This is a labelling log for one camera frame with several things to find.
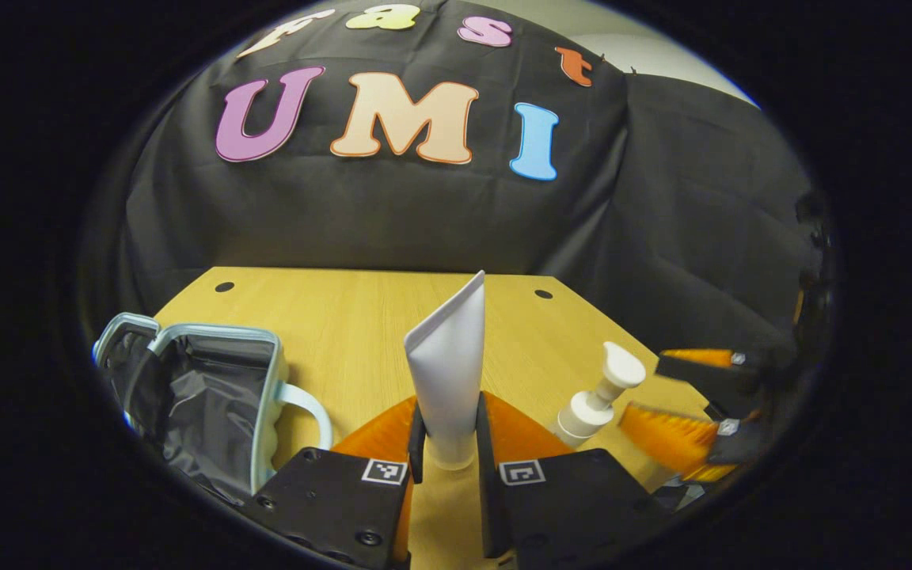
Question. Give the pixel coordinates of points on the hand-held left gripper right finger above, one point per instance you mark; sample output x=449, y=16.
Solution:
x=485, y=451

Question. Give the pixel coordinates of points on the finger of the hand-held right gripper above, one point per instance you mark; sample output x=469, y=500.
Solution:
x=670, y=439
x=709, y=376

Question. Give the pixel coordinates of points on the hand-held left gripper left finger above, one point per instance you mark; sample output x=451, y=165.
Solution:
x=416, y=451

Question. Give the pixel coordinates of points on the white squeeze tube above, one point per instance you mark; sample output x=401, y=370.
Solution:
x=448, y=356

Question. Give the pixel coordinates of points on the light blue suitcase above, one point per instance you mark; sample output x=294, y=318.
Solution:
x=210, y=404

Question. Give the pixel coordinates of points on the black backdrop cloth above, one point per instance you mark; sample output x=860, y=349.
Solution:
x=424, y=214

